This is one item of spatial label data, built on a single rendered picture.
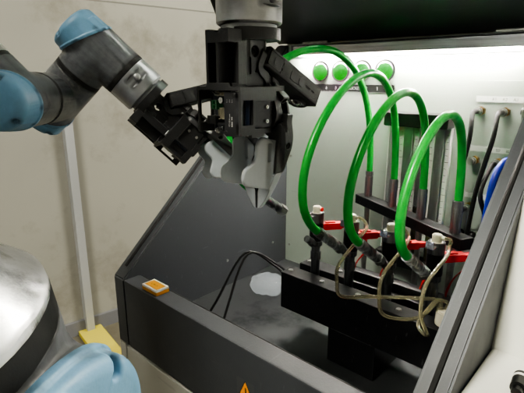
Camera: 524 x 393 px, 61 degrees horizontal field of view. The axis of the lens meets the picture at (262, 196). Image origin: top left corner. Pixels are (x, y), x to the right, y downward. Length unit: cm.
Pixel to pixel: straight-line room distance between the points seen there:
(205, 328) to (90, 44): 49
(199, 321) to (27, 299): 64
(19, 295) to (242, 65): 37
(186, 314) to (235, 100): 47
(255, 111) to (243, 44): 7
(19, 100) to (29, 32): 177
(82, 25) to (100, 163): 178
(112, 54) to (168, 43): 189
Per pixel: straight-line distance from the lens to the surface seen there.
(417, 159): 64
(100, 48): 73
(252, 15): 50
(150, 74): 74
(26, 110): 63
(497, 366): 73
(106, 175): 250
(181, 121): 73
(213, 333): 79
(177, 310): 86
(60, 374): 19
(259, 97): 49
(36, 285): 20
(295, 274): 91
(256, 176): 52
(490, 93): 101
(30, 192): 242
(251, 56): 52
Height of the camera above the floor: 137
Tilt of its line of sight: 15 degrees down
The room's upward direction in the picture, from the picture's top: straight up
